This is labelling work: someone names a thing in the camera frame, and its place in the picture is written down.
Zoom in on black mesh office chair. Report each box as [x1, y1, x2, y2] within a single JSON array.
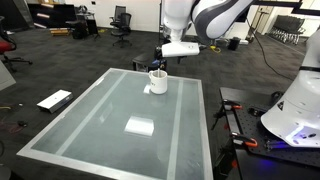
[[109, 5, 127, 28], [110, 12, 133, 48]]

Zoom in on stacked black chairs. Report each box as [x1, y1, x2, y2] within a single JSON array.
[[268, 14, 306, 46]]

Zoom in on black trash bin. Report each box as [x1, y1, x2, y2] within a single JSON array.
[[227, 36, 242, 52]]

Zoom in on yellow floor cable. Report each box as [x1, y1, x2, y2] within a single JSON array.
[[206, 45, 222, 54]]

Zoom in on black overhead beam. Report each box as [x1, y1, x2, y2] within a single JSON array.
[[251, 0, 320, 17]]

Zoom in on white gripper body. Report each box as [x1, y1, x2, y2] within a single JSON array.
[[161, 41, 201, 58]]

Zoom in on grey slanted panel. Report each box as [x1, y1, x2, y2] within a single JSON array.
[[0, 59, 17, 92]]

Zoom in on orange handled black clamp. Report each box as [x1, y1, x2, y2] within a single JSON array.
[[213, 131, 259, 174], [210, 98, 244, 131]]

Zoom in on black round knob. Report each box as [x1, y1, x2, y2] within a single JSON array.
[[248, 106, 264, 118]]

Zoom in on glass top metal table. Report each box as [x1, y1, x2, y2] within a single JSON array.
[[16, 67, 214, 180]]

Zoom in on black shelf cabinet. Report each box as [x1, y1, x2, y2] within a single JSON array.
[[27, 3, 78, 29]]

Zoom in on red office chair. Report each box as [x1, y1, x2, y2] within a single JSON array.
[[0, 15, 34, 73]]

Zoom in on black breadboard robot table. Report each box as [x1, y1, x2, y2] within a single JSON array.
[[219, 86, 320, 180]]

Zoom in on black hanging cable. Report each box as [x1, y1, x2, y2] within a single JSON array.
[[244, 13, 296, 82]]

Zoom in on black low box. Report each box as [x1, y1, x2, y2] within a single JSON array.
[[132, 51, 168, 73]]

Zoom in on black cluttered desk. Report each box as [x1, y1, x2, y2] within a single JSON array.
[[65, 4, 101, 41]]

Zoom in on white ceramic mug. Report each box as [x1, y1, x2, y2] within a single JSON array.
[[148, 69, 169, 95]]

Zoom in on yellow wooden box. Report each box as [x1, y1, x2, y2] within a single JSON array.
[[49, 28, 70, 37]]

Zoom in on white flat box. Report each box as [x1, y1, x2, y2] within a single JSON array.
[[36, 89, 74, 114]]

